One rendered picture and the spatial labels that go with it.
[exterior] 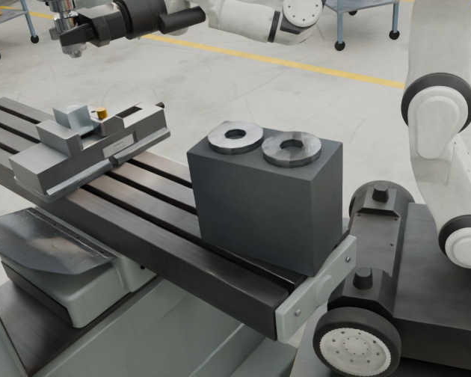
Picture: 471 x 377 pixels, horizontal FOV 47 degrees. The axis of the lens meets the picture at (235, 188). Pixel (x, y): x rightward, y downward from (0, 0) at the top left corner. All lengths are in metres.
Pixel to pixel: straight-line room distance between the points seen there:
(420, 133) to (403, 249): 0.42
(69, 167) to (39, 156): 0.07
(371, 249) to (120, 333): 0.66
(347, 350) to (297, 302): 0.50
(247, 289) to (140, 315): 0.43
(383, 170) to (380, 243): 1.41
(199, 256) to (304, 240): 0.20
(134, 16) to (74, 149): 0.30
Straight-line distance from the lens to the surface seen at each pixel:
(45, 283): 1.17
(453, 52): 1.14
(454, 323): 1.32
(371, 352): 1.34
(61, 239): 1.19
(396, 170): 2.86
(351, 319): 1.26
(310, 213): 0.80
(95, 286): 1.13
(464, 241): 1.31
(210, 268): 0.92
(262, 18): 1.15
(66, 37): 1.08
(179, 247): 0.97
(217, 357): 1.57
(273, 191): 0.81
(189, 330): 1.42
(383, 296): 1.31
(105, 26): 1.07
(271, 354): 1.71
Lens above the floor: 1.53
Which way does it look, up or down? 34 degrees down
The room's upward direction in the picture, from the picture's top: 7 degrees counter-clockwise
